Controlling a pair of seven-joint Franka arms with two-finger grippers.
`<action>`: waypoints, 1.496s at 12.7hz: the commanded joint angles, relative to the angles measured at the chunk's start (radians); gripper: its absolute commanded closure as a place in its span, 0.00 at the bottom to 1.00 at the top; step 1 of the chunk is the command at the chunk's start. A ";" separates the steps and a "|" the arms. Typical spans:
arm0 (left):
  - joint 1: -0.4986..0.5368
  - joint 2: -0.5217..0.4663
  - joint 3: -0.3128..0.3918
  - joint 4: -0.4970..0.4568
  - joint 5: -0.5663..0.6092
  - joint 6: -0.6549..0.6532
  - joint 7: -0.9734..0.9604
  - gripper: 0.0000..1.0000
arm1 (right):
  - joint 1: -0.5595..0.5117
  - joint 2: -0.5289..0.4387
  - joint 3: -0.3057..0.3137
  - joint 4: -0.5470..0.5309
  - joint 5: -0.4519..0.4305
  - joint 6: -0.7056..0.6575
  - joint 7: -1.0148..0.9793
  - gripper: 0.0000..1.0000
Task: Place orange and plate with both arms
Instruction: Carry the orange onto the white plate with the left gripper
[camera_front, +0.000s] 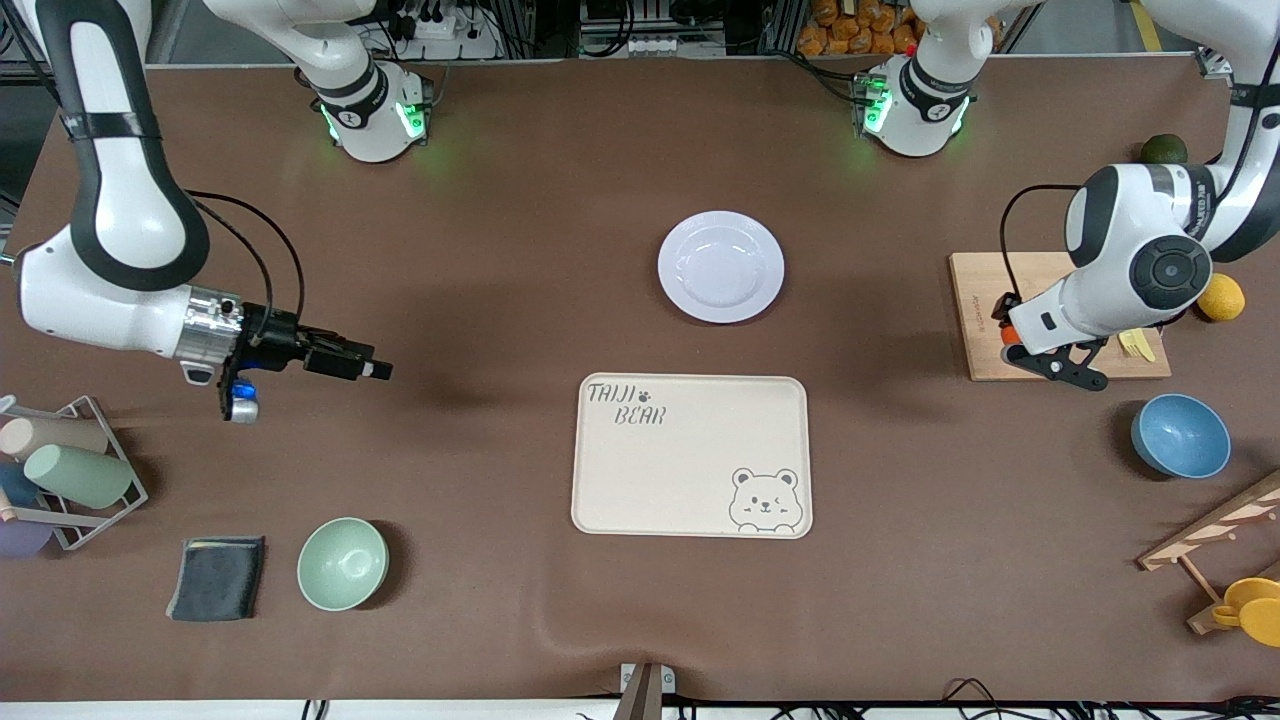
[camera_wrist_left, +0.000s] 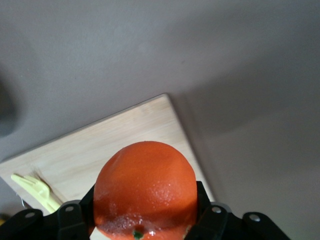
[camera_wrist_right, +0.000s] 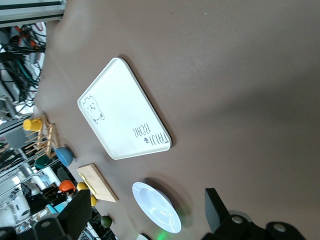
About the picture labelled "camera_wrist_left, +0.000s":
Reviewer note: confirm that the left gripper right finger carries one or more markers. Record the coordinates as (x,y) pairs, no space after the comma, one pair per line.
(212,220)

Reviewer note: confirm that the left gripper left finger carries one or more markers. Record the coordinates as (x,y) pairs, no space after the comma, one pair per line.
(72,222)

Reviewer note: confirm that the orange fruit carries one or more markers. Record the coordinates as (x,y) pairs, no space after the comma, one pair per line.
(145,180)

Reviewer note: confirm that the yellow plastic fork and knife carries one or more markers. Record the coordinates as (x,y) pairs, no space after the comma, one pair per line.
(48,206)

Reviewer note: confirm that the yellow plastic fork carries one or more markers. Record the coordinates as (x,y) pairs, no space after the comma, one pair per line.
(30,181)

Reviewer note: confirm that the wooden cutting board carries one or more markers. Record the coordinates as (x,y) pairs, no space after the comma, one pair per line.
(100,145)

